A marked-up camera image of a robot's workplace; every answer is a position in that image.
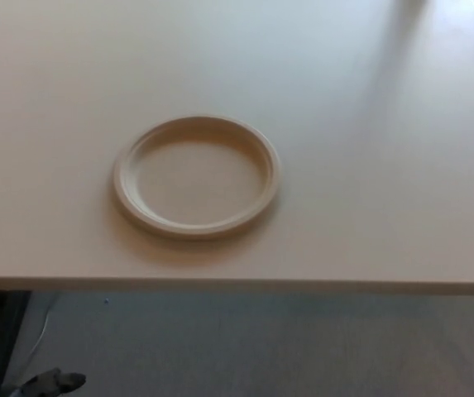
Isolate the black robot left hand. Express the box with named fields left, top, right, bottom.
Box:
left=12, top=366, right=88, bottom=397

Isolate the beige round paper plate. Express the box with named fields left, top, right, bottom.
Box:
left=113, top=113, right=283, bottom=241

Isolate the dark cabinet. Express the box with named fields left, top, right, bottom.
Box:
left=0, top=290, right=29, bottom=397

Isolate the white floor cable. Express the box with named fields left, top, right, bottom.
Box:
left=24, top=306, right=51, bottom=375

